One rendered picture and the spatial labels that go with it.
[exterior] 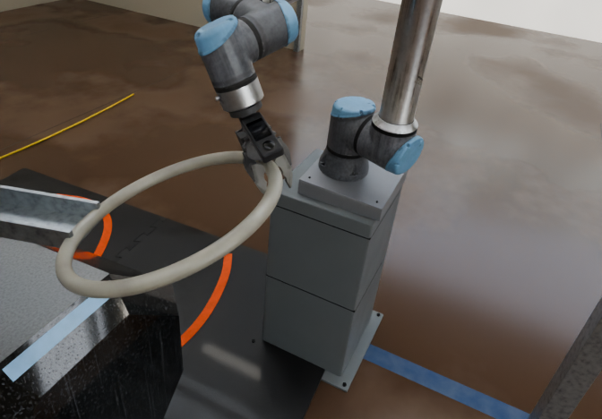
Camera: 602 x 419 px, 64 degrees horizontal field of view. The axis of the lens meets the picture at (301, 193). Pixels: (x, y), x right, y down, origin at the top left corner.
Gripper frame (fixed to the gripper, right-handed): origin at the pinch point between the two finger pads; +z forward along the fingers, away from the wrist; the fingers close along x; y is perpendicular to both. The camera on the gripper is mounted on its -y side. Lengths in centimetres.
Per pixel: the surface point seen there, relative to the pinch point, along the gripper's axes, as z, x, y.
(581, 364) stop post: 96, -68, -11
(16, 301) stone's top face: 10, 70, 24
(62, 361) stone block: 23, 64, 10
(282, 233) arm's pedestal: 50, -3, 63
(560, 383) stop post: 106, -63, -8
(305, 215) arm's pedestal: 42, -13, 54
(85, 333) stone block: 23, 58, 16
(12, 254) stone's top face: 6, 72, 43
